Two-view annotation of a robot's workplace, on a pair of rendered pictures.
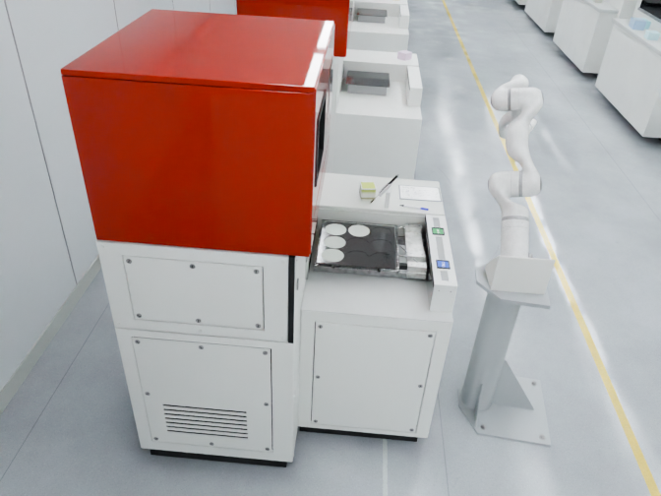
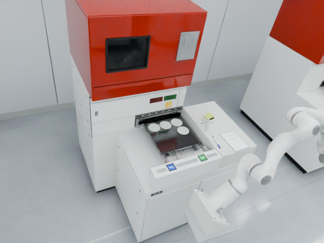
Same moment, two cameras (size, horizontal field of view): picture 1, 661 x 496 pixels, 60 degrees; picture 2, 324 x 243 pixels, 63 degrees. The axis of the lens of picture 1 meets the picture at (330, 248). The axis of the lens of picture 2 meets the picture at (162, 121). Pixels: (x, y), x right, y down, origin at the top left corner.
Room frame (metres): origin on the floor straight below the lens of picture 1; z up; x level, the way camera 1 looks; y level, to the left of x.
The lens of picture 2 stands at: (1.21, -1.40, 2.37)
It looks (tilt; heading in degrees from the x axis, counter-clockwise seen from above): 40 degrees down; 55
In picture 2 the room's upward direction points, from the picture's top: 10 degrees clockwise
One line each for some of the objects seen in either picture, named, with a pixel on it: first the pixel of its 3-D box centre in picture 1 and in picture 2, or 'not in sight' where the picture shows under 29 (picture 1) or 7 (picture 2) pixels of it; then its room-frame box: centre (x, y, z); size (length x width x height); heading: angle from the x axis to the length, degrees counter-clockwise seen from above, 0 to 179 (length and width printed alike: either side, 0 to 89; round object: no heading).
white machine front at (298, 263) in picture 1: (305, 240); (140, 109); (2.01, 0.11, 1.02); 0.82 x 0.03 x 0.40; 178
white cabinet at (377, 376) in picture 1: (371, 316); (176, 177); (2.27, -0.23, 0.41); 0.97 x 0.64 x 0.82; 178
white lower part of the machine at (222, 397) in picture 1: (231, 341); (124, 135); (2.03, 0.45, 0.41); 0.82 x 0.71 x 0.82; 178
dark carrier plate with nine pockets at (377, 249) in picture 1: (357, 244); (171, 133); (2.20, -0.12, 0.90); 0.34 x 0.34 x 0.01; 88
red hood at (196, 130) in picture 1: (224, 122); (130, 34); (2.03, 0.42, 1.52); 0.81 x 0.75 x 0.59; 178
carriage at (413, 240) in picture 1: (414, 252); (188, 158); (2.20, -0.39, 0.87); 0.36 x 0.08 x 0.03; 178
